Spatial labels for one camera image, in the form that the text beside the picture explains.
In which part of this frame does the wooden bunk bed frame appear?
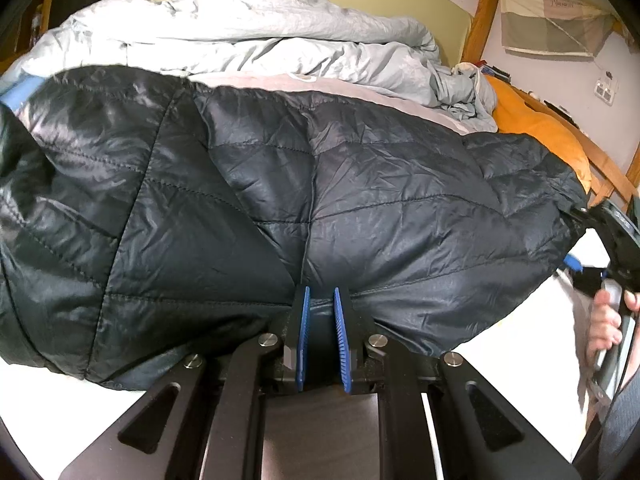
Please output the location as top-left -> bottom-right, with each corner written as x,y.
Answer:
457,0 -> 640,211

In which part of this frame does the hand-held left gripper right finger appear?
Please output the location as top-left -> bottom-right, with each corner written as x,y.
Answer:
334,287 -> 583,480

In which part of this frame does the yellow pillow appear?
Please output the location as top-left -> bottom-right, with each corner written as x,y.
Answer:
482,75 -> 593,196

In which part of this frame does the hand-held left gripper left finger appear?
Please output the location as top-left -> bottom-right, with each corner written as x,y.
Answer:
57,286 -> 312,480

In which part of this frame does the person's right hand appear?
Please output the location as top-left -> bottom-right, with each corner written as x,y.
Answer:
585,287 -> 640,361

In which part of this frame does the blue pillow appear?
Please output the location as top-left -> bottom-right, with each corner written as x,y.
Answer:
0,77 -> 43,111

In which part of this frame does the white wall socket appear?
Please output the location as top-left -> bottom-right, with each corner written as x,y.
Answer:
594,77 -> 620,106

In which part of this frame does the checked hanging cloth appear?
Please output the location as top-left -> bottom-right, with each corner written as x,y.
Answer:
497,0 -> 616,56

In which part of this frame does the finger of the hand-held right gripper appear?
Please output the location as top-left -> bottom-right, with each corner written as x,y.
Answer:
570,204 -> 606,233
564,254 -> 608,291

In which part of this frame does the black puffer jacket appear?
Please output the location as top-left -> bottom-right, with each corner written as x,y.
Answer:
0,65 -> 588,393

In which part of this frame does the grey duvet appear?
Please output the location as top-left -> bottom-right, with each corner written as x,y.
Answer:
0,0 -> 498,133

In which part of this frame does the person's grey clothing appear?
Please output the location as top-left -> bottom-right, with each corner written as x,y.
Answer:
572,355 -> 640,480

